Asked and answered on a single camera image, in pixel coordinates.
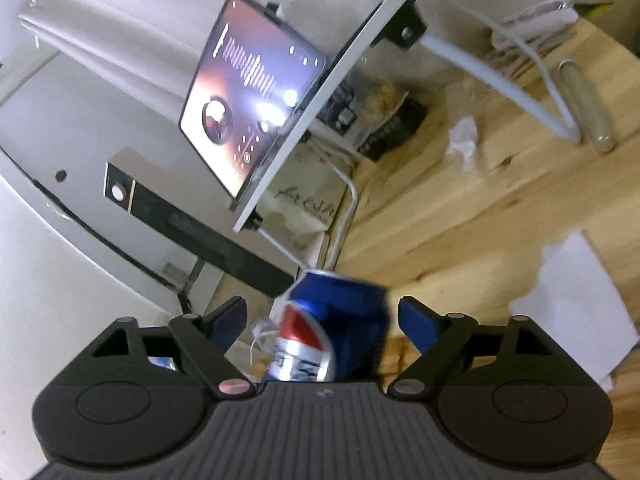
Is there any yellow green object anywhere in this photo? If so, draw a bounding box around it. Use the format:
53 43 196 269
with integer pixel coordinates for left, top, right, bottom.
575 0 617 19

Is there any white folding lap desk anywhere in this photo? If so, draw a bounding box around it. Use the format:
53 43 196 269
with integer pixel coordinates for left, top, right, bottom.
232 0 583 281

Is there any blue soda can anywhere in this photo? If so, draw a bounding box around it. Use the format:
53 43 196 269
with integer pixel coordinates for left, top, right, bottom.
262 269 391 386

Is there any black box device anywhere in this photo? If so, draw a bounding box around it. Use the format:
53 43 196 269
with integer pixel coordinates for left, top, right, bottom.
104 147 297 299

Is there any clear black snack bag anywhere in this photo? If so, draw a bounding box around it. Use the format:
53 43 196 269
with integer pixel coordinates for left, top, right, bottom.
317 82 429 162

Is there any white tissue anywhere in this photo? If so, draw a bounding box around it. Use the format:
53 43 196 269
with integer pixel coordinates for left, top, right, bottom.
510 230 639 394
446 116 479 171

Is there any white printed paper bag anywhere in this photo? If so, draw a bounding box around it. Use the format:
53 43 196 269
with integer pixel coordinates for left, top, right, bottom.
255 145 352 272

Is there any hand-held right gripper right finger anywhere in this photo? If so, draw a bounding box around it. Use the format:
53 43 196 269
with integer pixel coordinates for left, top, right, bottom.
387 296 560 401

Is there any crumpled white tissue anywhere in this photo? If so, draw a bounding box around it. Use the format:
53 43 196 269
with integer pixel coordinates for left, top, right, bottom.
446 116 479 171

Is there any glass tube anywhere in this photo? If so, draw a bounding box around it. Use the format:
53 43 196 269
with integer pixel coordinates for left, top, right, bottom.
557 58 615 155

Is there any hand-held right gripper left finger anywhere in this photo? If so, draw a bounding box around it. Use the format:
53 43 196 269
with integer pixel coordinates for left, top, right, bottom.
80 296 254 401

